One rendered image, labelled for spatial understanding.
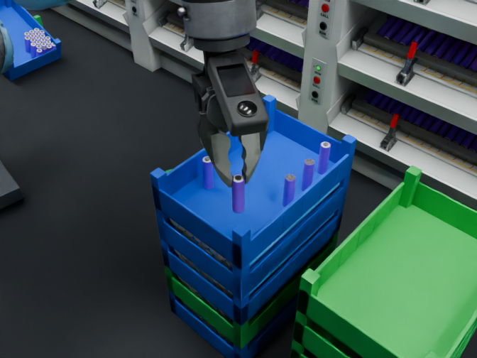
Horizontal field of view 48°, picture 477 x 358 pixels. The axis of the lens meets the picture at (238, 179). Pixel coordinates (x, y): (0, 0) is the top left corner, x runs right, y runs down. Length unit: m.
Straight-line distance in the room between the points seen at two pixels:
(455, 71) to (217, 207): 0.61
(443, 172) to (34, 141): 1.11
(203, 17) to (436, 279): 0.51
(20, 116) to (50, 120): 0.10
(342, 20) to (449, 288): 0.65
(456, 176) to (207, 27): 0.82
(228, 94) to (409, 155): 0.78
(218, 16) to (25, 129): 1.14
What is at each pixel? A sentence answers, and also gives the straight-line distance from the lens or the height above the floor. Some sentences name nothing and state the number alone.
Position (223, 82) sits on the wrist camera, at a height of 0.63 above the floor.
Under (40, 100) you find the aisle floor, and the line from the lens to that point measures 1.82.
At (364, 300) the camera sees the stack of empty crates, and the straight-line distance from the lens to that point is 0.82.
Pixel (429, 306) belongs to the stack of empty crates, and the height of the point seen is 0.32.
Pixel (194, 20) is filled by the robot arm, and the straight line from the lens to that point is 0.66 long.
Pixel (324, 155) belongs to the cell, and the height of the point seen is 0.37.
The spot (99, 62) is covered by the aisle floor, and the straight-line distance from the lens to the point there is 1.96.
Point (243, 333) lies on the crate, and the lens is 0.99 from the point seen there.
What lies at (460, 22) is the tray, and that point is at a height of 0.51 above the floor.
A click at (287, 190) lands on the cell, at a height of 0.37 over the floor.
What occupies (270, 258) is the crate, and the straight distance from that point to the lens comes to 0.89.
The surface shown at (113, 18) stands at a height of 0.13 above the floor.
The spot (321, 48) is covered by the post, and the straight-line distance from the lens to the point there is 1.31.
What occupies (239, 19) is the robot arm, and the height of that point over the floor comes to 0.69.
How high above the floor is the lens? 0.99
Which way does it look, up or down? 44 degrees down
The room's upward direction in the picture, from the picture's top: straight up
